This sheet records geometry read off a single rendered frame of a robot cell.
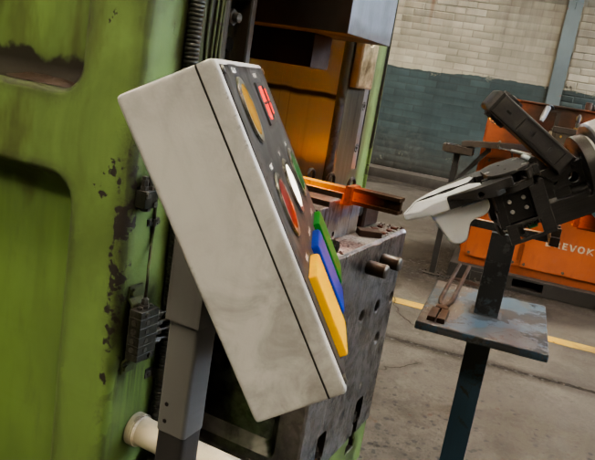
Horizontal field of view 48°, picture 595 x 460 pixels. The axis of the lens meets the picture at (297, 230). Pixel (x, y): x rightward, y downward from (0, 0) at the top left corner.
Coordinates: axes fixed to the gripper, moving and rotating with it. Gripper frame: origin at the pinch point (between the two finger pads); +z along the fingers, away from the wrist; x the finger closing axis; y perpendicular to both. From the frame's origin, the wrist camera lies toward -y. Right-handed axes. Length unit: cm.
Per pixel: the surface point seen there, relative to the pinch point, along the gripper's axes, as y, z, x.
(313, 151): -3, 13, 75
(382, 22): -22, -8, 48
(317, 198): 1.8, 13.0, 40.5
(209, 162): -14.5, 14.5, -27.0
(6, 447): 23, 79, 29
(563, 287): 167, -95, 358
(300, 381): 4.2, 14.4, -27.0
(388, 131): 77, -47, 809
